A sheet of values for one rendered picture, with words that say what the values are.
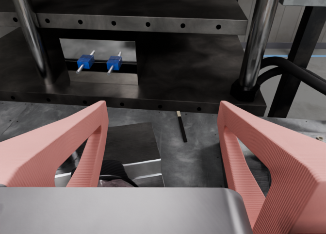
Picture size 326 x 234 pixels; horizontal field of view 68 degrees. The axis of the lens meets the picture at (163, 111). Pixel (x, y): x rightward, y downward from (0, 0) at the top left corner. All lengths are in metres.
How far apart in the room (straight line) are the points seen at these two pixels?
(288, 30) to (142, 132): 3.17
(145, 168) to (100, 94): 0.48
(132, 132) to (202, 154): 0.21
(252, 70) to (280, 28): 2.69
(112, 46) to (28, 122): 0.36
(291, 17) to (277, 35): 0.24
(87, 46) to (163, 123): 0.40
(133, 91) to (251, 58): 0.42
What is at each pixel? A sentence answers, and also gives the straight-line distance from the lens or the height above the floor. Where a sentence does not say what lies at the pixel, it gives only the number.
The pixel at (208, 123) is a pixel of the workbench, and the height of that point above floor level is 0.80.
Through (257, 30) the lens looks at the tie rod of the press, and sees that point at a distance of 0.80.
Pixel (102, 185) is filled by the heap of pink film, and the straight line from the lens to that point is 0.48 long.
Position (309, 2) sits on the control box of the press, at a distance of 0.96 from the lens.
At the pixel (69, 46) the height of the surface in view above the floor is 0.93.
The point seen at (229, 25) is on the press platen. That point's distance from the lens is 0.85.
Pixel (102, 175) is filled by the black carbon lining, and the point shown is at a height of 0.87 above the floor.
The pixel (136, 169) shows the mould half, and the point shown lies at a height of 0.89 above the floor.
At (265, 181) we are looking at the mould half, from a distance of 0.47.
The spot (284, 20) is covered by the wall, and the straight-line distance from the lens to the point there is 3.50.
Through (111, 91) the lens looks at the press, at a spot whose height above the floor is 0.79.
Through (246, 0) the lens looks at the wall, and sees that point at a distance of 3.26.
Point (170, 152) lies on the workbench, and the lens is 0.65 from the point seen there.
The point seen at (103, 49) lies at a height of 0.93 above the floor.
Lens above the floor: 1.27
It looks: 38 degrees down
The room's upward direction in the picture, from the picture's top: straight up
